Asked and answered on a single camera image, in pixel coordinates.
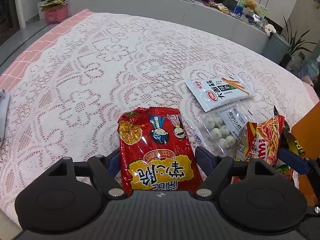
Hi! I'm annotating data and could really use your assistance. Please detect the grey trash bin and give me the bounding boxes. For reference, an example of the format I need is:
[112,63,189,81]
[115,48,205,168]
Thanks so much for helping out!
[262,33,291,64]

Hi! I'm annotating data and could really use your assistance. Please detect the red noodle snack bag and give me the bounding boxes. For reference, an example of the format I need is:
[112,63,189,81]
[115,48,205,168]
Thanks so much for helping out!
[117,107,203,194]

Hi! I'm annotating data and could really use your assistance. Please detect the brown teddy bear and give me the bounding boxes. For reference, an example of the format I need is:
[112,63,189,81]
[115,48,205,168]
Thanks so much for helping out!
[244,0,257,11]

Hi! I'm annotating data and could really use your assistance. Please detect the clear yogurt hawthorn ball pack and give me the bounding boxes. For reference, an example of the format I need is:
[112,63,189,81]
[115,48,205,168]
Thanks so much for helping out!
[188,101,254,158]

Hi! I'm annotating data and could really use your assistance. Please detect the pink storage basket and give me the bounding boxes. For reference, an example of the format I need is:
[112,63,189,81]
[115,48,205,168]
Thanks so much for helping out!
[44,5,68,24]

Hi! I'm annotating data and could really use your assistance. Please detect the black green snack packet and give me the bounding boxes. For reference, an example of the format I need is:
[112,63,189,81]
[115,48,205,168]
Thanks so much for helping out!
[273,106,305,162]

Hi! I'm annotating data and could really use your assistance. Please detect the white lace tablecloth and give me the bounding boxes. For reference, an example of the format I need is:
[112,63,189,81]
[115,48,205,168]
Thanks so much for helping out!
[1,10,318,222]

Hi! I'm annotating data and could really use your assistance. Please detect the white spicy strip packet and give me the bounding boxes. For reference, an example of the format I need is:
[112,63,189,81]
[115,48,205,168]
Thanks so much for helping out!
[185,76,255,113]

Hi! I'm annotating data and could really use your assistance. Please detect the blue water jug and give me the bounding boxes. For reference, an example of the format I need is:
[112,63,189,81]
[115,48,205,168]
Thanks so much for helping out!
[298,56,319,81]

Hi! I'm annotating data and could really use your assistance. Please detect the grey TV console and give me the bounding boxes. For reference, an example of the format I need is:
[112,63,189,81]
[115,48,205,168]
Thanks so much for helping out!
[67,0,269,54]

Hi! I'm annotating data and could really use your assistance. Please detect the orange cardboard box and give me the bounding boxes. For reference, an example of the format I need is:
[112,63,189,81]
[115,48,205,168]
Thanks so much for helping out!
[292,102,320,206]

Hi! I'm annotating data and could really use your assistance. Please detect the potted snake plant right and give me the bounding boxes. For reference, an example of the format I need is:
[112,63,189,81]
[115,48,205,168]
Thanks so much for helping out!
[279,18,317,68]

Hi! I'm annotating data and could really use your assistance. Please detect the red clear braised meat pack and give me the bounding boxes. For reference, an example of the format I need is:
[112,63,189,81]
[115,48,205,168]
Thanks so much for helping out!
[276,164,299,189]

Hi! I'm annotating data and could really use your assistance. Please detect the red MiMi shrimp stick bag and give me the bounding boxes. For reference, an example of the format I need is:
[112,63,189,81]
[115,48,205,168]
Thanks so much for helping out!
[235,114,285,166]

